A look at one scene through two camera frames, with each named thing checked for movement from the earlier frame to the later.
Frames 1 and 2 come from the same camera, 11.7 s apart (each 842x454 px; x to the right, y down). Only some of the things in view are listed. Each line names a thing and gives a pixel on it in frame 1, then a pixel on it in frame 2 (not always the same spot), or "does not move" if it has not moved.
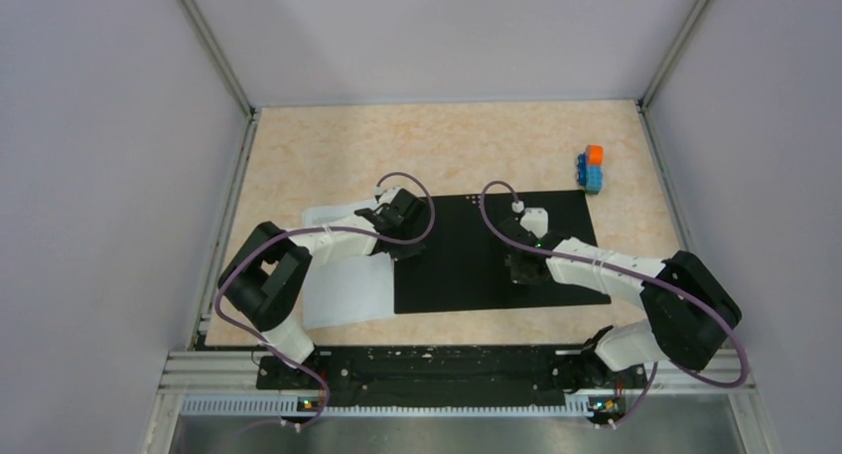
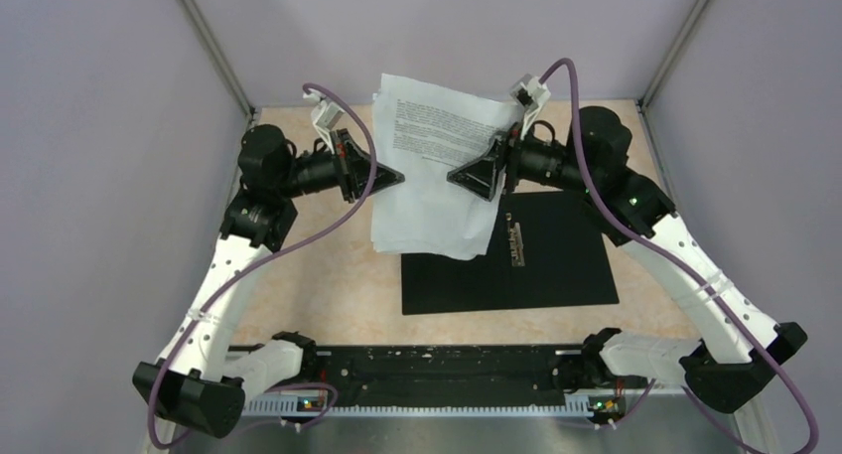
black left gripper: [408, 249] → [351, 165]
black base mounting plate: [451, 373] does not move
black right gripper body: [517, 274] → [538, 162]
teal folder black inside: [463, 263] does not move
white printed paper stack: [347, 289] → [424, 131]
